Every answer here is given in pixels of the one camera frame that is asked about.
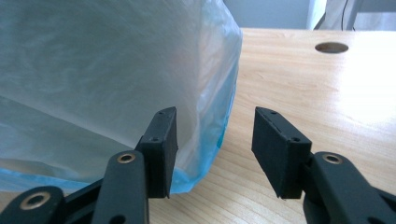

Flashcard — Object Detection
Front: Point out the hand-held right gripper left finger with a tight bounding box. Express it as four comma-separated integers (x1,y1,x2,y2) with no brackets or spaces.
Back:
134,105,179,200

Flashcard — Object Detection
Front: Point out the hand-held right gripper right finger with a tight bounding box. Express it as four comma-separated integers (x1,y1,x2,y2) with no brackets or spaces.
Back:
250,105,313,201

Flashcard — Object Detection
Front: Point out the white plastic bag blue edge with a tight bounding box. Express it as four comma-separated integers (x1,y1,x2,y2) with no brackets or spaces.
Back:
0,0,244,194

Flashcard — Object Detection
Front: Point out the white desk frame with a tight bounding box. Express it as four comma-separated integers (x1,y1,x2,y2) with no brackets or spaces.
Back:
305,0,396,32

